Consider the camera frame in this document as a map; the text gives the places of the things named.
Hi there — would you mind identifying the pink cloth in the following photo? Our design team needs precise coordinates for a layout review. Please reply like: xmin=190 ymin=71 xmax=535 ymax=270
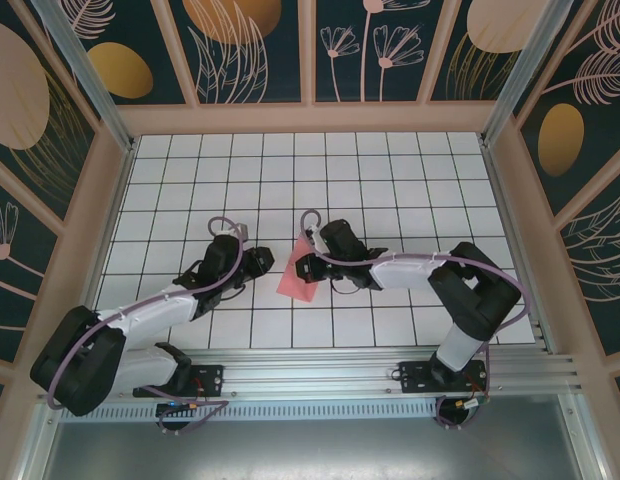
xmin=276 ymin=235 xmax=321 ymax=304

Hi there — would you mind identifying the grey metal sheet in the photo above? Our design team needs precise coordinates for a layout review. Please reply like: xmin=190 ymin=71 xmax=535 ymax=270
xmin=37 ymin=422 xmax=609 ymax=480

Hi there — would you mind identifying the white grid mat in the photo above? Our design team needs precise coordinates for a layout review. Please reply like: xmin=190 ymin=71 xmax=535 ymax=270
xmin=82 ymin=130 xmax=537 ymax=351

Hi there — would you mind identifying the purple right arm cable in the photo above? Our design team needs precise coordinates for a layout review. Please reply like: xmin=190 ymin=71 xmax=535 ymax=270
xmin=299 ymin=208 xmax=535 ymax=432

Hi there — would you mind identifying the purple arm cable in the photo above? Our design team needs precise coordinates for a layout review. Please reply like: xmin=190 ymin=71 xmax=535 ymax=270
xmin=47 ymin=214 xmax=236 ymax=437
xmin=299 ymin=208 xmax=535 ymax=432

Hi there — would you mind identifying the aluminium side rail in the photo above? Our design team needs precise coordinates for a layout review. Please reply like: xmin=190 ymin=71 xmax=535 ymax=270
xmin=478 ymin=134 xmax=559 ymax=357
xmin=87 ymin=137 xmax=137 ymax=311

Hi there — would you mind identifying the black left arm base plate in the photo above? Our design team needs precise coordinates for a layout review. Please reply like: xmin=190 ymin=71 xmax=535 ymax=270
xmin=132 ymin=363 xmax=226 ymax=399

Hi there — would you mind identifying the aluminium mounting rail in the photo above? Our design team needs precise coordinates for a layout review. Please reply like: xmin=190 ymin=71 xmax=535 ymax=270
xmin=37 ymin=349 xmax=586 ymax=404

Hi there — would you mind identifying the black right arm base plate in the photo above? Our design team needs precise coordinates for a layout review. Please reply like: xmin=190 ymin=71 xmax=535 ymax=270
xmin=398 ymin=359 xmax=491 ymax=396

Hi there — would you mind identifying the slotted grey cable duct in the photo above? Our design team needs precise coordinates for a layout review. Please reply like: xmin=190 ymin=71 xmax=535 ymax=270
xmin=59 ymin=402 xmax=441 ymax=424

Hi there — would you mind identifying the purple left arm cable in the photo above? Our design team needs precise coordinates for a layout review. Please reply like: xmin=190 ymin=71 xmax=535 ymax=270
xmin=47 ymin=214 xmax=236 ymax=437

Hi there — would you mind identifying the aluminium corner post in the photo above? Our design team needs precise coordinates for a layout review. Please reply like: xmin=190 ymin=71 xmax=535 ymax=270
xmin=478 ymin=0 xmax=592 ymax=147
xmin=28 ymin=0 xmax=137 ymax=154

